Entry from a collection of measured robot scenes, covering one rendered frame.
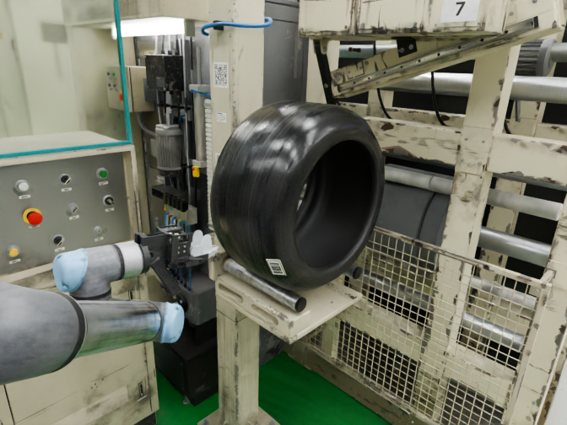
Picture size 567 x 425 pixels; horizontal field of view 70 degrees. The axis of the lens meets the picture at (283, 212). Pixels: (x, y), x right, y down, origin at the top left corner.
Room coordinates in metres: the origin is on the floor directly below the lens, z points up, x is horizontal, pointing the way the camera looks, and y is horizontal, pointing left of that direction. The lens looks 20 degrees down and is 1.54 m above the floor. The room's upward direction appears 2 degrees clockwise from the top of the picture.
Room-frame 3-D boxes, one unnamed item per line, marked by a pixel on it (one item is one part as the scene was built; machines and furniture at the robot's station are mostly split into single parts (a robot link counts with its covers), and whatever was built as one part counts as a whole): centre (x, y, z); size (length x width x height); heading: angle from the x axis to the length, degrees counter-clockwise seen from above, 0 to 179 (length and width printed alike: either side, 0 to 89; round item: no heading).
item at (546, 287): (1.30, -0.42, 0.65); 0.90 x 0.02 x 0.70; 46
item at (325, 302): (1.22, -0.03, 0.80); 0.37 x 0.36 x 0.02; 136
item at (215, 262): (1.34, 0.10, 0.90); 0.40 x 0.03 x 0.10; 136
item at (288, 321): (1.12, 0.07, 0.84); 0.36 x 0.09 x 0.06; 46
